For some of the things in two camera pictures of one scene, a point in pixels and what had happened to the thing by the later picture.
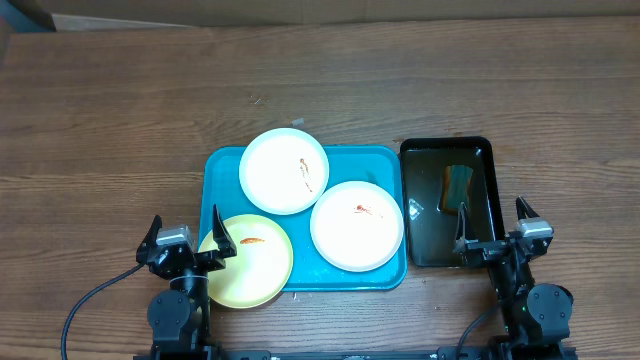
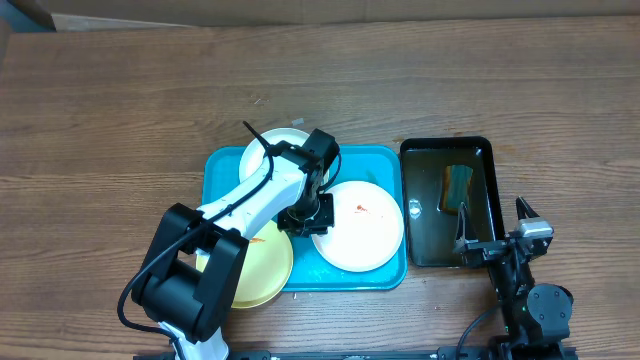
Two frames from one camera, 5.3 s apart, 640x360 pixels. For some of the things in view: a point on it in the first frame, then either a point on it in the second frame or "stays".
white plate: x=357 y=226 stays
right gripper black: x=485 y=250 stays
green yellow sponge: x=457 y=188 stays
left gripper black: x=222 y=242 → x=287 y=222
